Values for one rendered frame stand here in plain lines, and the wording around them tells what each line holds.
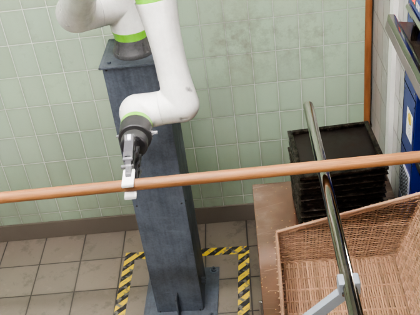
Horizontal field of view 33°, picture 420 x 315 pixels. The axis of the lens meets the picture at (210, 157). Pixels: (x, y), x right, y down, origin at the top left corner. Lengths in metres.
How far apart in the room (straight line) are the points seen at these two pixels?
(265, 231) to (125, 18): 0.89
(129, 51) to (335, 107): 1.13
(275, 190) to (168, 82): 0.86
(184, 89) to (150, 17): 0.22
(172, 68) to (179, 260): 1.09
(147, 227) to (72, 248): 0.84
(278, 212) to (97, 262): 1.12
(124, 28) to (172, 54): 0.39
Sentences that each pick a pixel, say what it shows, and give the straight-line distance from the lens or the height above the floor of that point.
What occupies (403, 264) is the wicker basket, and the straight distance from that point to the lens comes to 2.35.
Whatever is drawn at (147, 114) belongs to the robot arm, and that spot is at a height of 1.23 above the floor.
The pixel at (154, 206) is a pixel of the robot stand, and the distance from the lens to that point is 2.69.
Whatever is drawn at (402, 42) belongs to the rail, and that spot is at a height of 1.43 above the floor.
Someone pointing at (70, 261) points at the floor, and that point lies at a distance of 3.46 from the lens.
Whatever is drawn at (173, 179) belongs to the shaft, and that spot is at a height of 1.21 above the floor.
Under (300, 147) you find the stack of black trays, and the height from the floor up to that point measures 0.87.
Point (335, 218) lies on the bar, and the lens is 1.66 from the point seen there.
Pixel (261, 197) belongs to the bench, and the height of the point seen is 0.58.
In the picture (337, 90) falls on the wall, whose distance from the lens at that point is 3.11.
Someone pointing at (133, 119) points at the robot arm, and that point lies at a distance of 1.97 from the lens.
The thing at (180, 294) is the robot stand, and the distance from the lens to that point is 3.00.
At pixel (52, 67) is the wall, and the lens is 3.07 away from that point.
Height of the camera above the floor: 2.25
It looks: 35 degrees down
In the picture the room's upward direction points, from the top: 8 degrees counter-clockwise
